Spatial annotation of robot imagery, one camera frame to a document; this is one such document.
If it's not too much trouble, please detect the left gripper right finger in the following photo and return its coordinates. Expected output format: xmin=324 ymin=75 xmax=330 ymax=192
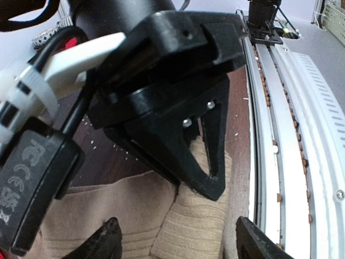
xmin=236 ymin=216 xmax=293 ymax=259

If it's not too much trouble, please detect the red sock on right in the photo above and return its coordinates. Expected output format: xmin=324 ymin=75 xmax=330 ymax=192
xmin=58 ymin=37 xmax=79 ymax=52

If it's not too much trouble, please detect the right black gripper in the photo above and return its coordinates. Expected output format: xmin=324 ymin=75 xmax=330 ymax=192
xmin=72 ymin=1 xmax=245 ymax=201

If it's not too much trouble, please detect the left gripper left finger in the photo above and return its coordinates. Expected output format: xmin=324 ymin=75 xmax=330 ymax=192
xmin=63 ymin=217 xmax=122 ymax=259

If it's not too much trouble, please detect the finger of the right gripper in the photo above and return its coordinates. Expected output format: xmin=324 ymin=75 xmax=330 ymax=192
xmin=103 ymin=107 xmax=209 ymax=198

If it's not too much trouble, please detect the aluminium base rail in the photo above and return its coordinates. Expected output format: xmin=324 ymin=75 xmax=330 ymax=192
xmin=236 ymin=9 xmax=345 ymax=259

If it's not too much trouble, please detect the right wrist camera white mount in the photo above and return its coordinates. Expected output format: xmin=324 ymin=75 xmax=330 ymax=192
xmin=1 ymin=32 xmax=126 ymax=145

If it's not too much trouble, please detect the beige sock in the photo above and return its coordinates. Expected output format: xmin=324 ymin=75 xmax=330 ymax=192
xmin=25 ymin=134 xmax=234 ymax=259

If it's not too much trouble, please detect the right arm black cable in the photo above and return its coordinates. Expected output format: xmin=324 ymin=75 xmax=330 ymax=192
xmin=32 ymin=25 xmax=98 ymax=138

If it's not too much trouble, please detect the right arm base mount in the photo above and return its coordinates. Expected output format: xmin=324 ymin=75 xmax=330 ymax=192
xmin=246 ymin=0 xmax=283 ymax=46

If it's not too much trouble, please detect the white dotted bowl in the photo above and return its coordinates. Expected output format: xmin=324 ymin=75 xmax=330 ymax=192
xmin=32 ymin=25 xmax=60 ymax=46

